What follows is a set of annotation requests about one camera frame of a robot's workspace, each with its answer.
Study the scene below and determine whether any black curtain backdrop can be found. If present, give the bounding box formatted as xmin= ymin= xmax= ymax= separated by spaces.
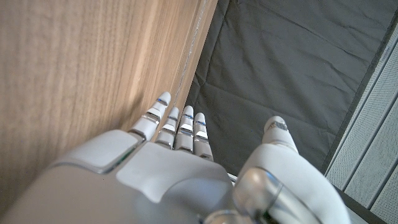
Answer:
xmin=185 ymin=0 xmax=398 ymax=190

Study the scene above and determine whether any grey tape outline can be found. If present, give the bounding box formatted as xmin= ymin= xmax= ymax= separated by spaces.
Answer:
xmin=172 ymin=0 xmax=208 ymax=100

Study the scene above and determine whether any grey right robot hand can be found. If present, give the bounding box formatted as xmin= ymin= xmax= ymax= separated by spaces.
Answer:
xmin=0 ymin=91 xmax=352 ymax=224

